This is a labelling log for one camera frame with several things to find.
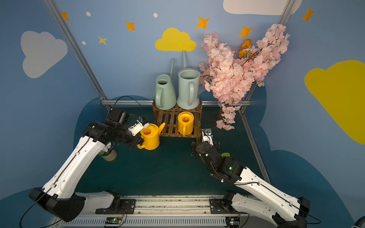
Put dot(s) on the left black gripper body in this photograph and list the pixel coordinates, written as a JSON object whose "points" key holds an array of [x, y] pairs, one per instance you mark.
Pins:
{"points": [[134, 140]]}

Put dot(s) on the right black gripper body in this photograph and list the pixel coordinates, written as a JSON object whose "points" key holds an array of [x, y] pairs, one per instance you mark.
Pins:
{"points": [[201, 146]]}

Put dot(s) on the small yellow watering can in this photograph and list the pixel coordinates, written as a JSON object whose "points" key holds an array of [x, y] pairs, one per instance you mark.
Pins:
{"points": [[185, 123]]}

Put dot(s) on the large light blue watering can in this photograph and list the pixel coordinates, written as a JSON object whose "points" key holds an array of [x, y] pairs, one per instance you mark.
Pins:
{"points": [[188, 86]]}

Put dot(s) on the green watering can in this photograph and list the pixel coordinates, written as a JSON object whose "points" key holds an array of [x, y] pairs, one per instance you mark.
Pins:
{"points": [[165, 95]]}

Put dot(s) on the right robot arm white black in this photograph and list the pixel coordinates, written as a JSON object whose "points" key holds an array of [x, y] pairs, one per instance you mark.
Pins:
{"points": [[271, 204]]}

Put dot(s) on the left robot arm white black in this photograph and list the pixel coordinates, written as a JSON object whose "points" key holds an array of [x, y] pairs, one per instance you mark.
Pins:
{"points": [[58, 195]]}

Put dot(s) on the brown wooden slatted shelf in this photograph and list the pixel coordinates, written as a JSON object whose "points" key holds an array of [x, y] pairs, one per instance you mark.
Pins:
{"points": [[170, 118]]}

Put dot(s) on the white flower pot plant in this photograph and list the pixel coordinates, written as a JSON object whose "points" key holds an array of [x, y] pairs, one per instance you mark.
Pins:
{"points": [[108, 153]]}

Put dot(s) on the right circuit board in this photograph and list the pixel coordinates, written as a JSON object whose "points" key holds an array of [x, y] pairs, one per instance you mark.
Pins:
{"points": [[232, 222]]}

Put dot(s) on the circuit board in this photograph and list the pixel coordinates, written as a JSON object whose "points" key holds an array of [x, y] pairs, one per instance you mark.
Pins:
{"points": [[113, 221], [232, 222]]}

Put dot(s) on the pink cherry blossom tree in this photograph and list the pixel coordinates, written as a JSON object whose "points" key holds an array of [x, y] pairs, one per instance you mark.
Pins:
{"points": [[229, 75]]}

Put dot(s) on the left circuit board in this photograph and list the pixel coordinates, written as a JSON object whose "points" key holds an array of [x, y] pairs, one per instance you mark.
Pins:
{"points": [[113, 221]]}

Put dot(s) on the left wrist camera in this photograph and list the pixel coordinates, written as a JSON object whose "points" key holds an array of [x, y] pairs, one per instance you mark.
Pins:
{"points": [[117, 118]]}

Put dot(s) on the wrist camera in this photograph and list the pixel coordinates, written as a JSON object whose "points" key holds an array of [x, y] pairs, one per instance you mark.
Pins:
{"points": [[207, 136], [117, 118]]}

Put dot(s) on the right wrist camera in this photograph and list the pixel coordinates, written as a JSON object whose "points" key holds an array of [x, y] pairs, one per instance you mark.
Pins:
{"points": [[207, 136]]}

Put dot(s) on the aluminium back rail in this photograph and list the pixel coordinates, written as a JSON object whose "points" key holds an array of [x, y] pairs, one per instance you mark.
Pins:
{"points": [[146, 102]]}

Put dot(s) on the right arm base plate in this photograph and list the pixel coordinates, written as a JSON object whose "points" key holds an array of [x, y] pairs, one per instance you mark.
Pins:
{"points": [[222, 206]]}

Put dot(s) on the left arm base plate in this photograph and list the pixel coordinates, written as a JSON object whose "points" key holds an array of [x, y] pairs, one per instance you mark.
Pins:
{"points": [[125, 205]]}

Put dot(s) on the aluminium front rail frame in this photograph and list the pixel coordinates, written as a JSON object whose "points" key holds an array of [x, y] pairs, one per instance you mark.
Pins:
{"points": [[190, 211]]}

